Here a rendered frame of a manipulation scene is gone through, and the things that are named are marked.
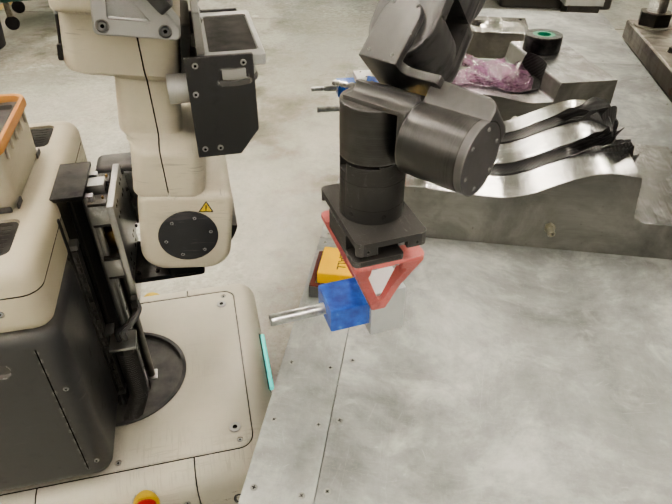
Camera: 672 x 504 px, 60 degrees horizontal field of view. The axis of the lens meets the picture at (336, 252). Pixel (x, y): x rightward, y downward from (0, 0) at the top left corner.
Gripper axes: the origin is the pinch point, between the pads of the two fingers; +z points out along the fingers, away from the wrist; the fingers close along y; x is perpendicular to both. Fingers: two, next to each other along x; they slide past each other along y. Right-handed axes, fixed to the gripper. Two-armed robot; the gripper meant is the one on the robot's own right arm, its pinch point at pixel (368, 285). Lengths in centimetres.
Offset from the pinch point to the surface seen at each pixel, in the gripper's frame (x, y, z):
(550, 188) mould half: -34.0, 16.4, 4.7
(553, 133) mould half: -43, 29, 3
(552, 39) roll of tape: -66, 63, 1
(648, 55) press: -124, 91, 19
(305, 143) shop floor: -53, 217, 94
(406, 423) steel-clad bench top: -2.4, -6.4, 15.1
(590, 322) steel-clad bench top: -31.3, 0.2, 15.2
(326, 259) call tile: -1.7, 19.3, 11.3
